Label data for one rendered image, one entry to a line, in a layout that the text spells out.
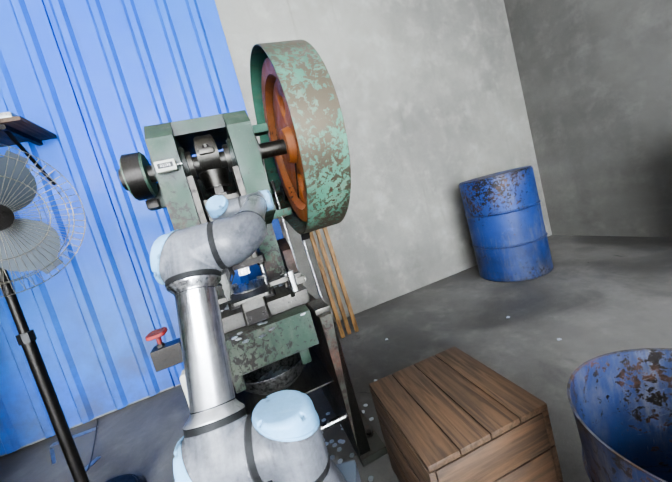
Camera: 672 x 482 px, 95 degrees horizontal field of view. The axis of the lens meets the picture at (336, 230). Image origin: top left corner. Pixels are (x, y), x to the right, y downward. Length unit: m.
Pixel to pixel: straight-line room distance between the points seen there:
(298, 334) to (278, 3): 2.66
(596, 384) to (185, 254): 1.04
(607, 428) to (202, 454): 0.96
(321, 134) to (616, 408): 1.12
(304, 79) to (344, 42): 2.03
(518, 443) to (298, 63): 1.32
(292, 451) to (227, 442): 0.12
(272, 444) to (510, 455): 0.66
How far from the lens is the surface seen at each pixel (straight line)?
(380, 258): 2.89
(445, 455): 0.99
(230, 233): 0.72
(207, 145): 1.38
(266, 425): 0.66
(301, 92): 1.14
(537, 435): 1.14
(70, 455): 1.92
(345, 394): 1.36
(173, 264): 0.74
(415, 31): 3.58
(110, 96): 2.83
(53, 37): 3.06
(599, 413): 1.11
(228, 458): 0.70
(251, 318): 1.29
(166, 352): 1.26
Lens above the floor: 1.03
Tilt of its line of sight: 5 degrees down
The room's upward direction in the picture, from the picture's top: 15 degrees counter-clockwise
